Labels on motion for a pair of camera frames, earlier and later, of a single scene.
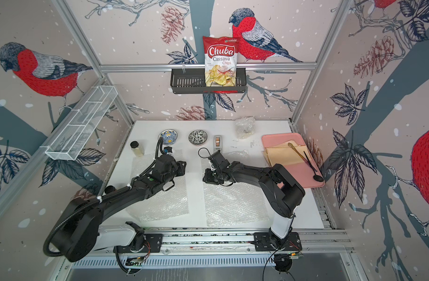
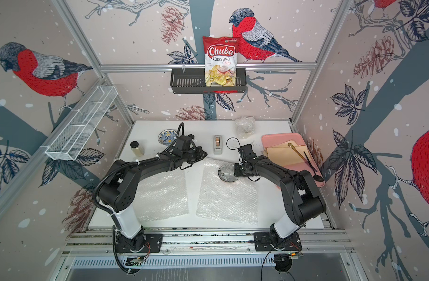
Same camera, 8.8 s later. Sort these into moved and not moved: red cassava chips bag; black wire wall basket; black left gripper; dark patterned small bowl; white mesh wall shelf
Moved: black left gripper; dark patterned small bowl
Not moved: black wire wall basket; red cassava chips bag; white mesh wall shelf
